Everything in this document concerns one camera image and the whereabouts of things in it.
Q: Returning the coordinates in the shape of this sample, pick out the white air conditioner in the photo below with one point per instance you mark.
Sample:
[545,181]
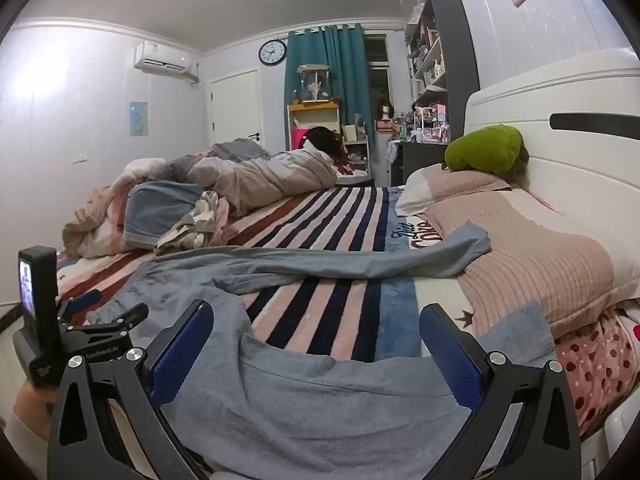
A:
[160,57]

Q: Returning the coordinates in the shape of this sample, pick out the yellow shelf unit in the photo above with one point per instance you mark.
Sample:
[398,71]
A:
[310,115]

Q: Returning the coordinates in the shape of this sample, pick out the dark desk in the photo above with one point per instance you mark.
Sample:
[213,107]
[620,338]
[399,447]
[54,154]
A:
[420,160]

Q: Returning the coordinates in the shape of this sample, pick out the beige patchwork duvet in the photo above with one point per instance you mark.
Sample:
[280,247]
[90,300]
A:
[260,175]

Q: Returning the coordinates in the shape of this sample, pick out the pink ribbed pillow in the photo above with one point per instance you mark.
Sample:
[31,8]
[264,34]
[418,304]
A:
[525,260]
[450,185]

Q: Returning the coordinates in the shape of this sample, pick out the white door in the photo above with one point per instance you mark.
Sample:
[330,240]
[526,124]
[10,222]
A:
[235,105]

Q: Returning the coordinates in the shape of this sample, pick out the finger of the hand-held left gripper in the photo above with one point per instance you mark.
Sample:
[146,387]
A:
[82,302]
[122,317]

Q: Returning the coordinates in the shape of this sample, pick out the small white rack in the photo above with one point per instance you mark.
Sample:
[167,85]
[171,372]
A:
[357,152]

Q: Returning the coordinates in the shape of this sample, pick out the pink toy display box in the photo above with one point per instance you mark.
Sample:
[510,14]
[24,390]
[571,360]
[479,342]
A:
[432,122]

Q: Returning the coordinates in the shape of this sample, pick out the round wall clock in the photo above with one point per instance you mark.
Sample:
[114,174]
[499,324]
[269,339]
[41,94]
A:
[272,52]

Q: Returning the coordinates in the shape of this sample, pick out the teal curtain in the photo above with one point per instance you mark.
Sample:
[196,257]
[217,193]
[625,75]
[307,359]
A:
[345,75]

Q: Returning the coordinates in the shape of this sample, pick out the grey pants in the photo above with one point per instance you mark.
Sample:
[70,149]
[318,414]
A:
[325,410]

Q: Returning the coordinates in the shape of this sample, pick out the black and white plush toy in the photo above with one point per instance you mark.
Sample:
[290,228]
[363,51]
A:
[322,140]

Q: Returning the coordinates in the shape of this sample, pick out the person's left forearm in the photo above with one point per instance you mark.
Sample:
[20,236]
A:
[25,425]

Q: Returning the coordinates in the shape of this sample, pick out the glass display case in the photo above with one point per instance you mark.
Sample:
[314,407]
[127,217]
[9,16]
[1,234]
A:
[312,85]

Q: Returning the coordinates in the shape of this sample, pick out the wig head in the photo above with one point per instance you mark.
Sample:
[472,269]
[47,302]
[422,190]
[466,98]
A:
[384,112]

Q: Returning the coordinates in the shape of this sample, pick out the green plush toy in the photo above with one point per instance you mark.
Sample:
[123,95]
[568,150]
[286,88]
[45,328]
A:
[480,147]

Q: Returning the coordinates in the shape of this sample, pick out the grey bookshelf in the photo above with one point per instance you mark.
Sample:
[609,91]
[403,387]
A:
[455,50]

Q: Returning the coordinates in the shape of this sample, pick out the white headboard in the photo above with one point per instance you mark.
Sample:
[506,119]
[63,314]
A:
[575,105]

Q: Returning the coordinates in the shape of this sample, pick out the blue denim garment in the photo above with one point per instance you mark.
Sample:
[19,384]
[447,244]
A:
[155,210]

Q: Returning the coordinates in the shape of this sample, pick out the blue wall poster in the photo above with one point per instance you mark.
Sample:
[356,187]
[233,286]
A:
[139,119]

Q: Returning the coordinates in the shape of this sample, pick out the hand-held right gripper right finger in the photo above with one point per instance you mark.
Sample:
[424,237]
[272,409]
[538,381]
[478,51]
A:
[450,355]

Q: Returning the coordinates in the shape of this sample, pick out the red polka dot pillow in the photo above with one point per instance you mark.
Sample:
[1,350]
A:
[595,360]

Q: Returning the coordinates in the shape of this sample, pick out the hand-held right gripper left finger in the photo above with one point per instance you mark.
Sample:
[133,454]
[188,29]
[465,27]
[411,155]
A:
[182,350]

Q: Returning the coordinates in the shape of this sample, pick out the striped blanket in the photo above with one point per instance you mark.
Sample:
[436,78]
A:
[320,220]

